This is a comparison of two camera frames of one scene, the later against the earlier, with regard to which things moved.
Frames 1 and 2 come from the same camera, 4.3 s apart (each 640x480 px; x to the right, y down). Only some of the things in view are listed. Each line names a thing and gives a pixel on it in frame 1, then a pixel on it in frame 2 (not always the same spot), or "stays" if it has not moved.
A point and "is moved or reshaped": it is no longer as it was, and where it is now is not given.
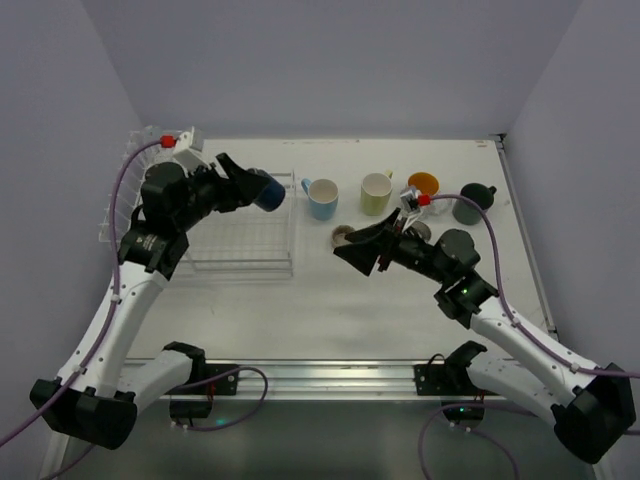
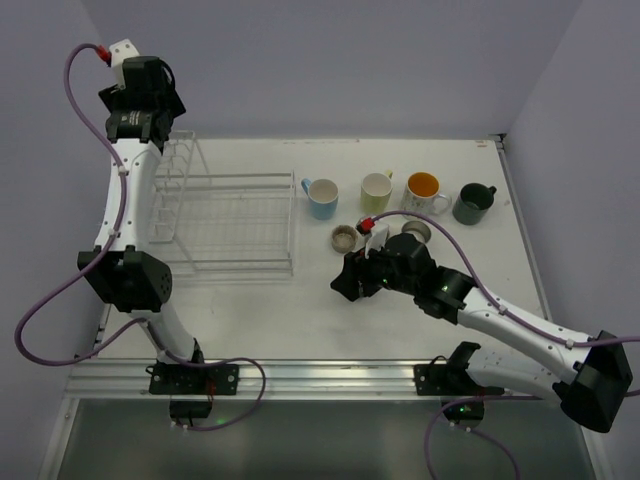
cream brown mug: x=419 y=229 stays
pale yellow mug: x=375 y=192 stays
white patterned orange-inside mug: x=426 y=183 is moved or reshaped
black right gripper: x=386 y=248 → x=356 y=278
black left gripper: x=223 y=179 → x=167 y=105
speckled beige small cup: x=338 y=235 stays
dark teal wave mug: x=465 y=212 stays
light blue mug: x=322 y=197 stays
